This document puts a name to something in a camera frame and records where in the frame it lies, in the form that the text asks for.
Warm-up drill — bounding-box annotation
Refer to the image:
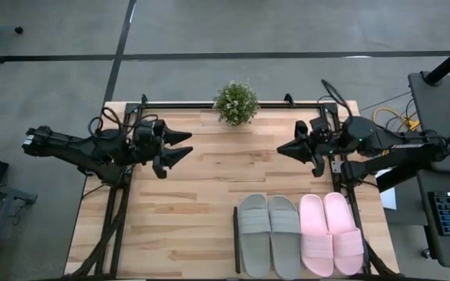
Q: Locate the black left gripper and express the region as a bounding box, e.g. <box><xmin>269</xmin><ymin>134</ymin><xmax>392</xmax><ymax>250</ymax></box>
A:
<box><xmin>132</xmin><ymin>118</ymin><xmax>195</xmax><ymax>169</ymax></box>

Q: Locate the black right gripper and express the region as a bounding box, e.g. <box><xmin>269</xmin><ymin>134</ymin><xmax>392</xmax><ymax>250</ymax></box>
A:
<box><xmin>276</xmin><ymin>116</ymin><xmax>344</xmax><ymax>165</ymax></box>

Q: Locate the pink rubber slide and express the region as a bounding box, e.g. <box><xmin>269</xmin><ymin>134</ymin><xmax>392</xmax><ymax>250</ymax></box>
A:
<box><xmin>323</xmin><ymin>191</ymin><xmax>366</xmax><ymax>277</ymax></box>
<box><xmin>298</xmin><ymin>193</ymin><xmax>335</xmax><ymax>279</ymax></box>

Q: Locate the grey rubber slide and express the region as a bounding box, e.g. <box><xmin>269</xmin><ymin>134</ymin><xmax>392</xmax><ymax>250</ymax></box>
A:
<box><xmin>237</xmin><ymin>193</ymin><xmax>272</xmax><ymax>279</ymax></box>
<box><xmin>267</xmin><ymin>194</ymin><xmax>302</xmax><ymax>281</ymax></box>

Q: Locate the small green potted plant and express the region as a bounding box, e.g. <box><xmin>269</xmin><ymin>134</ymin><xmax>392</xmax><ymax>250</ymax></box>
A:
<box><xmin>212</xmin><ymin>80</ymin><xmax>261</xmax><ymax>127</ymax></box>

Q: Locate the white paper sheet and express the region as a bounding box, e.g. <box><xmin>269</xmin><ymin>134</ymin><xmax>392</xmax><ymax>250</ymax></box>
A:
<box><xmin>374</xmin><ymin>167</ymin><xmax>399</xmax><ymax>212</ymax></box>

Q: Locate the black divider board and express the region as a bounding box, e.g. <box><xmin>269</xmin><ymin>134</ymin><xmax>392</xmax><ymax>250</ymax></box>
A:
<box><xmin>232</xmin><ymin>206</ymin><xmax>242</xmax><ymax>275</ymax></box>

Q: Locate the grey side table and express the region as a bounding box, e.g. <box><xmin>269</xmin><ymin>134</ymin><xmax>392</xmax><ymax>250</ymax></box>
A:
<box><xmin>407</xmin><ymin>70</ymin><xmax>450</xmax><ymax>175</ymax></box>

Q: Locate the black pole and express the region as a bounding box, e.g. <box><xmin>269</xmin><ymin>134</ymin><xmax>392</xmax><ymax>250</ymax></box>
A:
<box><xmin>423</xmin><ymin>36</ymin><xmax>450</xmax><ymax>87</ymax></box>

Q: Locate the grey keyboard desk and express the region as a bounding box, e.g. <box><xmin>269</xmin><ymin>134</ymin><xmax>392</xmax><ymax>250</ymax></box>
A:
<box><xmin>416</xmin><ymin>169</ymin><xmax>450</xmax><ymax>272</ymax></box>

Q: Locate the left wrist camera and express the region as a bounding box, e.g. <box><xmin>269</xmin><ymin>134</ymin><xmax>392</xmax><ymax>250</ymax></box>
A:
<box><xmin>152</xmin><ymin>155</ymin><xmax>169</xmax><ymax>180</ymax></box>

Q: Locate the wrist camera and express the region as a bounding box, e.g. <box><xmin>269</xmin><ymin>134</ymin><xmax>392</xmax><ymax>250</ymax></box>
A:
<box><xmin>152</xmin><ymin>155</ymin><xmax>169</xmax><ymax>180</ymax></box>
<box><xmin>311</xmin><ymin>153</ymin><xmax>327</xmax><ymax>178</ymax></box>

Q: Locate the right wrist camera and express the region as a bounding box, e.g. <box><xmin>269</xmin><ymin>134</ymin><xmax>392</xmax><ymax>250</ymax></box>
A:
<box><xmin>311</xmin><ymin>153</ymin><xmax>327</xmax><ymax>178</ymax></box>

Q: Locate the black aluminium rig frame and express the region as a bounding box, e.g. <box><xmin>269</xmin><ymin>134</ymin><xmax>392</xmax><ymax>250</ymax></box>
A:
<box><xmin>63</xmin><ymin>92</ymin><xmax>402</xmax><ymax>281</ymax></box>

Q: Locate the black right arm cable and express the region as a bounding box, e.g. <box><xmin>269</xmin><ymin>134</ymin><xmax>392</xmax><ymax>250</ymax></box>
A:
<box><xmin>320</xmin><ymin>78</ymin><xmax>355</xmax><ymax>119</ymax></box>

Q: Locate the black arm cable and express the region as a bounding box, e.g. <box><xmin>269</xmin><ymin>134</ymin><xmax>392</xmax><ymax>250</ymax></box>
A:
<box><xmin>320</xmin><ymin>78</ymin><xmax>355</xmax><ymax>119</ymax></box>
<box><xmin>87</xmin><ymin>106</ymin><xmax>160</xmax><ymax>138</ymax></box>

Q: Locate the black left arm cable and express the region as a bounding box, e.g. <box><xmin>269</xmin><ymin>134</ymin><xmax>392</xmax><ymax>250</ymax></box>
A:
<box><xmin>87</xmin><ymin>106</ymin><xmax>160</xmax><ymax>138</ymax></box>

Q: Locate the yellow cable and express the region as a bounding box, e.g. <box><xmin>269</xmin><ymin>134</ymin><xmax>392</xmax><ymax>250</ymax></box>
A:
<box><xmin>372</xmin><ymin>106</ymin><xmax>422</xmax><ymax>134</ymax></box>

